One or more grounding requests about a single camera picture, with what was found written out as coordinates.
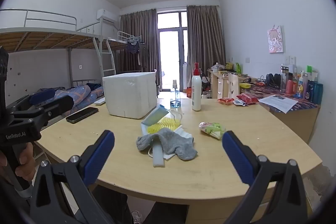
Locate large red snack packet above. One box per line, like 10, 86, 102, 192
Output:
236, 93, 259, 105

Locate small metal bunk bed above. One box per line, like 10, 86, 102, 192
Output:
106, 30, 144, 75

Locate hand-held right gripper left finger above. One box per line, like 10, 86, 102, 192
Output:
29, 130, 115, 224

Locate white lotion pump bottle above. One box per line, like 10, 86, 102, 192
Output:
191, 63, 202, 111

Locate white air conditioner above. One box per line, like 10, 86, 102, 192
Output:
97, 9, 116, 24

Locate black smartphone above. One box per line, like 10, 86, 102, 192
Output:
66, 107, 99, 124

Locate printed paper sheet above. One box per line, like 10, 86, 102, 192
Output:
259, 94, 298, 113

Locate large metal bunk bed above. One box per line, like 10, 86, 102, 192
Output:
0, 9, 117, 119

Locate wooden box with smiley face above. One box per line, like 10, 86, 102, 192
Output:
228, 72, 240, 98

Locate person's dark pants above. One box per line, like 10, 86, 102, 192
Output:
87, 185, 189, 224

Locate black headphones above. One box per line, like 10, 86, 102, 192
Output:
266, 73, 281, 86

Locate yellow foam net sleeve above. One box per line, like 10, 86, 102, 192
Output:
147, 116, 182, 134

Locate green pink snack packet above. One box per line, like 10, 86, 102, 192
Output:
199, 122, 227, 139

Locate white pleated foam sheet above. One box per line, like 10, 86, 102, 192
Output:
143, 126, 195, 161

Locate grey sock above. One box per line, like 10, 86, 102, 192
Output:
136, 127, 198, 161

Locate clear blue spray bottle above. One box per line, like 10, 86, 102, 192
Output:
170, 80, 181, 109

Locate row of toiletry bottles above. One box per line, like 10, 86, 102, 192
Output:
280, 63, 324, 105

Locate blue face mask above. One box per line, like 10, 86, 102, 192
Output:
141, 105, 171, 133

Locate white foam box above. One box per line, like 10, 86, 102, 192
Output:
102, 71, 158, 120

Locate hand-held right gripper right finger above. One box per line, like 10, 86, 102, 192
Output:
222, 131, 309, 224

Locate cartoon wall poster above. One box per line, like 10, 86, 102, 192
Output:
267, 25, 284, 53

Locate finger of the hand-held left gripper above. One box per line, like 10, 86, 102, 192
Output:
10, 95, 75, 133
5, 89, 56, 115

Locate wooden side desk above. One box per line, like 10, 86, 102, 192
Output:
207, 68, 322, 146

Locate hanging dark clothes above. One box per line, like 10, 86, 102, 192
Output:
125, 39, 147, 67

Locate person's left hand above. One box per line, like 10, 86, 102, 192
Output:
0, 141, 36, 183

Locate brown curtain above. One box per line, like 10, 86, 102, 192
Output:
186, 5, 226, 68
119, 9, 158, 73

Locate person's white shoe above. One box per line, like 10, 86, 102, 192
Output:
130, 210, 143, 224

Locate blue orange plaid blanket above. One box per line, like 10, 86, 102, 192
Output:
54, 84, 104, 109

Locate white foam strip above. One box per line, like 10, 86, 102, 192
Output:
152, 141, 166, 168

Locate glass balcony door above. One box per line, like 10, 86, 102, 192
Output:
157, 11, 188, 92

